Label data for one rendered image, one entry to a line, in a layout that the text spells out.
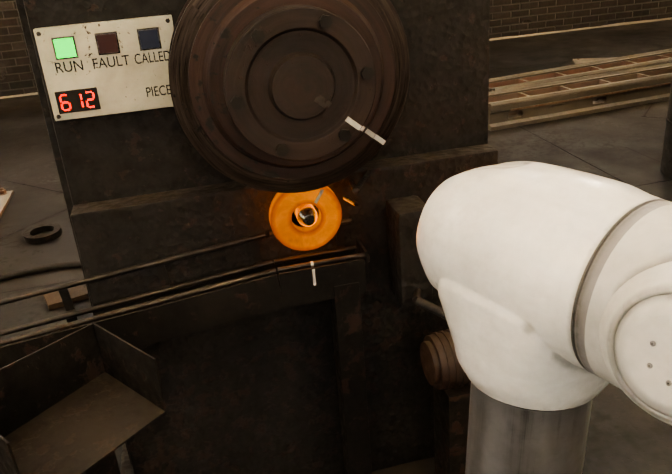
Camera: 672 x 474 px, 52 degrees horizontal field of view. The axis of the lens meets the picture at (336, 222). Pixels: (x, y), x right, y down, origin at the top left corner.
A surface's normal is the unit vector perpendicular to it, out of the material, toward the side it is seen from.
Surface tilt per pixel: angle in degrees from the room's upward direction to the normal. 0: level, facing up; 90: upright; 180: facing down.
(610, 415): 0
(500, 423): 86
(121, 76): 90
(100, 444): 5
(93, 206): 0
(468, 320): 92
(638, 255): 40
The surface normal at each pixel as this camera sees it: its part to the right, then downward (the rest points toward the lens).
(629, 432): -0.07, -0.91
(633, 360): -0.67, 0.06
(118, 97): 0.23, 0.37
